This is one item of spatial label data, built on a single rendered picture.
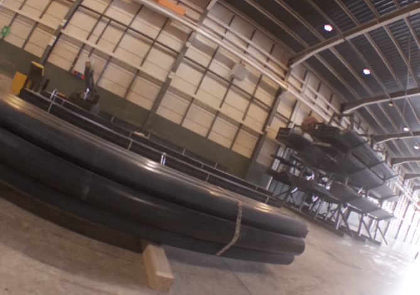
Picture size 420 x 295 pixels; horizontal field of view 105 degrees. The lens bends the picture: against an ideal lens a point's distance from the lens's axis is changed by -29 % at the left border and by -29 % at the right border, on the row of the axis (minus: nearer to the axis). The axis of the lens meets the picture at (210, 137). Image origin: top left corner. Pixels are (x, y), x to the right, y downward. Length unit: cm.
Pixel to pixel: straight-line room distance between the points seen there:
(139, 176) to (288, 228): 120
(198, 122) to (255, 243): 1024
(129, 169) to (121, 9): 1128
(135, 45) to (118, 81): 191
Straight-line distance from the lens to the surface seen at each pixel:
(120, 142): 408
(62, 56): 1179
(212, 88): 1190
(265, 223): 169
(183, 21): 1155
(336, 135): 847
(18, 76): 758
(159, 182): 128
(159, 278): 119
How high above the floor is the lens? 73
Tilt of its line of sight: 4 degrees up
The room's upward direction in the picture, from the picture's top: 24 degrees clockwise
